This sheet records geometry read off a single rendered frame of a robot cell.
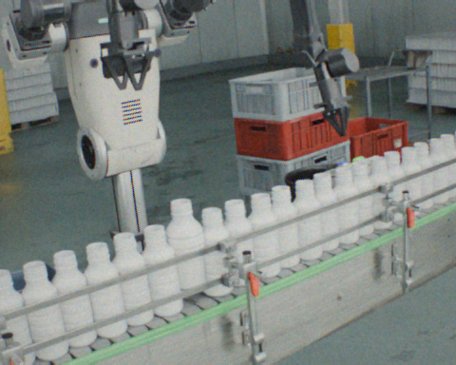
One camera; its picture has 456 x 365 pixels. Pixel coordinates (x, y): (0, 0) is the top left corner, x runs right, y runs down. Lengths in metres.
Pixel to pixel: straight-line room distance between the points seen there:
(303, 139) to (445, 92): 4.96
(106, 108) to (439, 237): 0.92
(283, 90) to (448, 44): 5.05
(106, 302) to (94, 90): 0.74
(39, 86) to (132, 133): 9.06
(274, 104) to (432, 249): 2.11
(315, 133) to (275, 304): 2.60
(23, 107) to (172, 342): 9.63
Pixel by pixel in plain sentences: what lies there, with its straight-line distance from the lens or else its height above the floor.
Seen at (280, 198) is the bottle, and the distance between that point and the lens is 1.34.
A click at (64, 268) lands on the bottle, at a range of 1.11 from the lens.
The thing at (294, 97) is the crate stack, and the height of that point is 1.00.
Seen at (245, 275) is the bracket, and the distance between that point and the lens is 1.19.
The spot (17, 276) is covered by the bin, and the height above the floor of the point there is 0.94.
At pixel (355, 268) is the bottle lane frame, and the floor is 0.95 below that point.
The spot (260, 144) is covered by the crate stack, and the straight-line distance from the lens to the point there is 3.81.
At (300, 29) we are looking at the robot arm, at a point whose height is 1.46.
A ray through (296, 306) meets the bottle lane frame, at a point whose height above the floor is 0.93.
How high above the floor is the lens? 1.54
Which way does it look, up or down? 15 degrees down
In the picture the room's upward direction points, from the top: 5 degrees counter-clockwise
